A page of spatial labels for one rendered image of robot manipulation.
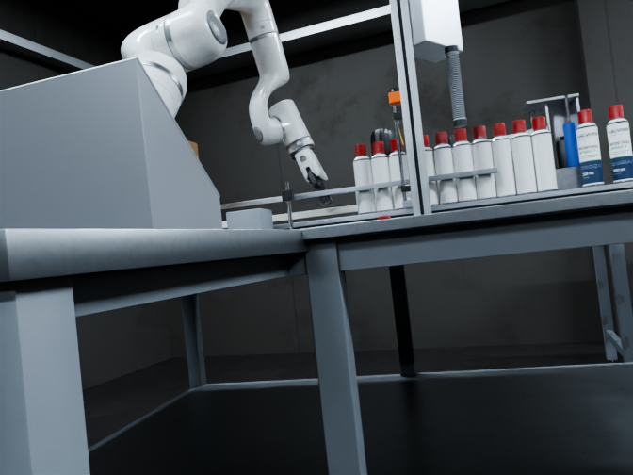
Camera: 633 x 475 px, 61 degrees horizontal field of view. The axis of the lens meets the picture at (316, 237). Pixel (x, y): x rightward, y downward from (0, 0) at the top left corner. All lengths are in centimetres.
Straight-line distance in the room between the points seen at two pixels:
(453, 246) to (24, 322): 68
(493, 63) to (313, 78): 135
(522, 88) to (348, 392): 334
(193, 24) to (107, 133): 41
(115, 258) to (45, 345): 10
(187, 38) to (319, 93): 325
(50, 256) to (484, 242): 69
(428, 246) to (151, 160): 48
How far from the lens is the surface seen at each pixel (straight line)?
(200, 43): 118
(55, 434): 52
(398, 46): 149
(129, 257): 56
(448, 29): 157
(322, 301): 98
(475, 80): 414
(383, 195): 156
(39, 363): 51
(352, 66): 435
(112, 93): 86
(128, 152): 83
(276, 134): 160
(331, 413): 102
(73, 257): 51
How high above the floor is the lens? 79
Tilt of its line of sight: 2 degrees up
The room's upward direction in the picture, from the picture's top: 6 degrees counter-clockwise
